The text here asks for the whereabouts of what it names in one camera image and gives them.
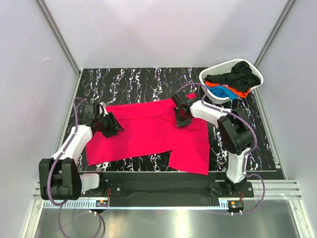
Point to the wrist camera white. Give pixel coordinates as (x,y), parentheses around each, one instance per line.
(90,112)
(181,99)

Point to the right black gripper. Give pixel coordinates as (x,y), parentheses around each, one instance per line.
(179,123)

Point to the blue t shirt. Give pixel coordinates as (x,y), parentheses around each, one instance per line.
(222,92)

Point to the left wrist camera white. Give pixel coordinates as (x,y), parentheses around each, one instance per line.
(90,112)

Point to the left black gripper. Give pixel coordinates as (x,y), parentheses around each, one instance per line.
(115,127)

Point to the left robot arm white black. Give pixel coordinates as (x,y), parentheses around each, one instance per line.
(59,177)

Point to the aluminium frame rail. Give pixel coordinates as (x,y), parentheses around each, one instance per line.
(271,189)

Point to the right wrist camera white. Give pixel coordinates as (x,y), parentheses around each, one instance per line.
(181,99)

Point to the pink red t shirt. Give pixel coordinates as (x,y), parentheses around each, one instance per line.
(150,128)

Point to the white plastic laundry basket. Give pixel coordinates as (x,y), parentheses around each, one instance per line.
(222,68)

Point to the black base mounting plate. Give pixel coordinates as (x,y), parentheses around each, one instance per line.
(160,201)

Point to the orange t shirt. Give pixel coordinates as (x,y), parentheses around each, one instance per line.
(239,93)

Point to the black t shirt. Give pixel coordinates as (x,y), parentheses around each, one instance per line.
(240,78)

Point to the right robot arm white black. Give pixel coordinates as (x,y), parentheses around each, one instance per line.
(237,136)

